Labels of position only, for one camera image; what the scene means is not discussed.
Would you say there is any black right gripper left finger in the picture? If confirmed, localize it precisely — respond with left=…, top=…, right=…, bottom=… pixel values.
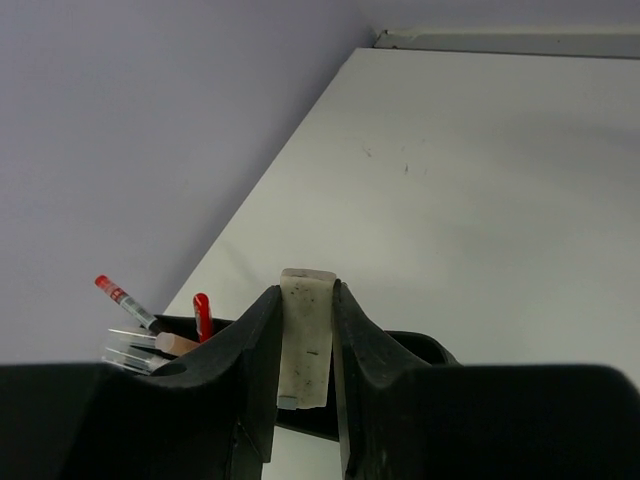
left=1, top=286, right=280, bottom=479

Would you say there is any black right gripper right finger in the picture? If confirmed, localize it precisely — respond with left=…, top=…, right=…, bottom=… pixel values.
left=333, top=282, right=639, bottom=479

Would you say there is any black gel pen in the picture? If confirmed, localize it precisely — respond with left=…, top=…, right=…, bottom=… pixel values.
left=94, top=275, right=162, bottom=334

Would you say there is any grey eraser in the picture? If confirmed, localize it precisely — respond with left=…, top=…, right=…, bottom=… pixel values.
left=277, top=268, right=336, bottom=411

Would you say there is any red gel pen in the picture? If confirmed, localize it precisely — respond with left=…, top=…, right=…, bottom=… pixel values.
left=192, top=293, right=214, bottom=343

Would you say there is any white refill pen red end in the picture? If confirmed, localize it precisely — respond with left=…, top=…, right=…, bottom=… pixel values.
left=102, top=328, right=170, bottom=375

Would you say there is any black pen holder box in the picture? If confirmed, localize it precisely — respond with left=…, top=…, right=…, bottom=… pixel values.
left=158, top=315, right=460, bottom=442

